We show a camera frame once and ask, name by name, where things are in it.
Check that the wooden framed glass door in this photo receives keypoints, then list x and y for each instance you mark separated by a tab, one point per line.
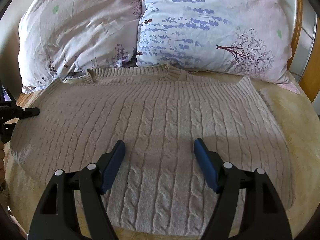
310	62

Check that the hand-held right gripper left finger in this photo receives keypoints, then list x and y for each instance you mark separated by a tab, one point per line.
113	165

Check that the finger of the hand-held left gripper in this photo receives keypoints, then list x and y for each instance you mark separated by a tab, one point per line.
27	112

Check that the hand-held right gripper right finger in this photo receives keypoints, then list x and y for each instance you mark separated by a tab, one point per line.
206	165

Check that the blue floral tree print pillow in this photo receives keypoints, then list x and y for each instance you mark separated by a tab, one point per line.
205	25

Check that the yellow patterned bed sheet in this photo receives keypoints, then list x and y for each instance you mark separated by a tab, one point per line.
295	120

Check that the wooden headboard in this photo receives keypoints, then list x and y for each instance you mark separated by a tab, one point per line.
296	55

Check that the pink floral pillow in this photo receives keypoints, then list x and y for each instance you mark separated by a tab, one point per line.
75	30

